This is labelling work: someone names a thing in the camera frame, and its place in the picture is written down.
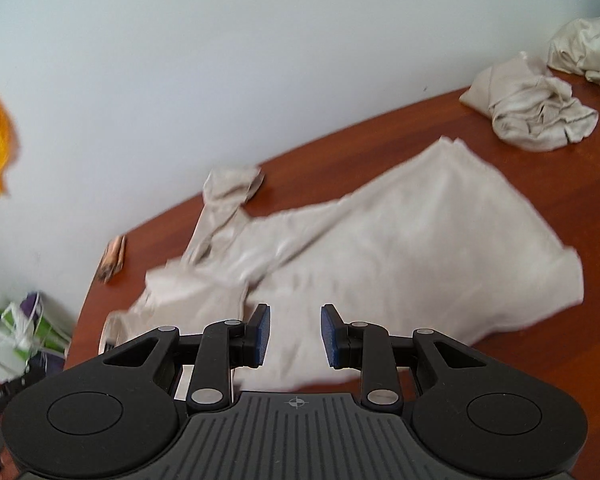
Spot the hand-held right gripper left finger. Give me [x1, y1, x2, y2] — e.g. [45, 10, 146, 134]
[100, 304, 272, 413]

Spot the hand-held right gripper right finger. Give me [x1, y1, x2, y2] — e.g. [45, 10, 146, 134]
[320, 304, 486, 410]

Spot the beige satin garment black label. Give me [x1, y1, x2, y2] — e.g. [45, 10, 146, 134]
[97, 136, 586, 393]

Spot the person's left hand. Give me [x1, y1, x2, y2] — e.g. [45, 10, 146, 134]
[1, 450, 25, 479]

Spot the small brown wrapper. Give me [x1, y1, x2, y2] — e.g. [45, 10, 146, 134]
[98, 235, 128, 284]

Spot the crumpled beige garment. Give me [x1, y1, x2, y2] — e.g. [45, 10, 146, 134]
[460, 51, 600, 152]
[547, 10, 600, 99]

